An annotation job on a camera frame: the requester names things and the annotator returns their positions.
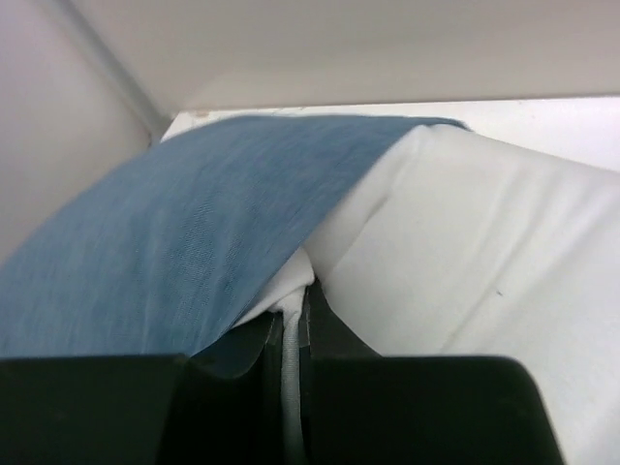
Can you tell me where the blue pillowcase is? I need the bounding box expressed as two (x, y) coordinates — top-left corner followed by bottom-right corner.
(1, 114), (443, 358)

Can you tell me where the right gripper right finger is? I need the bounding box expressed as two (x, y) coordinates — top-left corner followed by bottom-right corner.
(299, 284), (563, 464)

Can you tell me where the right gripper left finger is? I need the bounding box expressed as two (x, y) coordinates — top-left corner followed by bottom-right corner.
(1, 314), (283, 464)

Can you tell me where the white pillow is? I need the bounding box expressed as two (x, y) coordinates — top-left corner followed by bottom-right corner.
(248, 120), (619, 464)

